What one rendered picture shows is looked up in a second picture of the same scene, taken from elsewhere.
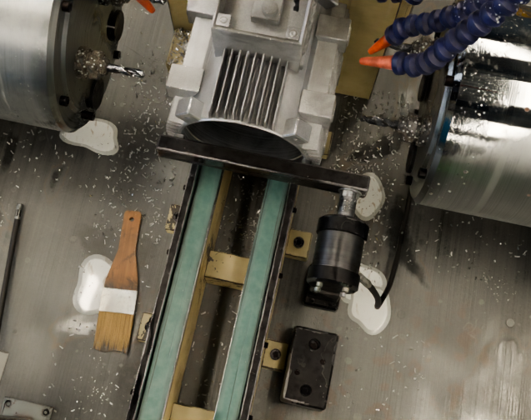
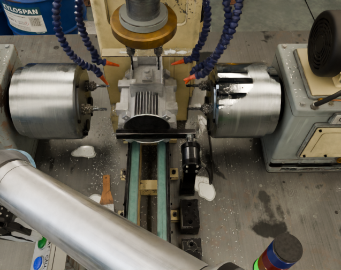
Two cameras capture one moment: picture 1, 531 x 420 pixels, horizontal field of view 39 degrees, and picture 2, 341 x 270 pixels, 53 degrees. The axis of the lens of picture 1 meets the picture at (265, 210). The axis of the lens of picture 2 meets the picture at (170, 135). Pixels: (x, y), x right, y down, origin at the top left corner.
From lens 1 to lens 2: 33 cm
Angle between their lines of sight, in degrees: 19
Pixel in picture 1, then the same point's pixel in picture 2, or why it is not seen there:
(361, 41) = (180, 92)
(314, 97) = (169, 104)
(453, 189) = (226, 122)
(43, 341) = not seen: hidden behind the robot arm
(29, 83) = (66, 114)
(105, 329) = not seen: hidden behind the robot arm
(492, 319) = (254, 185)
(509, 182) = (244, 114)
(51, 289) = not seen: hidden behind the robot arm
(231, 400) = (162, 226)
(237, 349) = (160, 207)
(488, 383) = (259, 209)
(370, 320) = (208, 195)
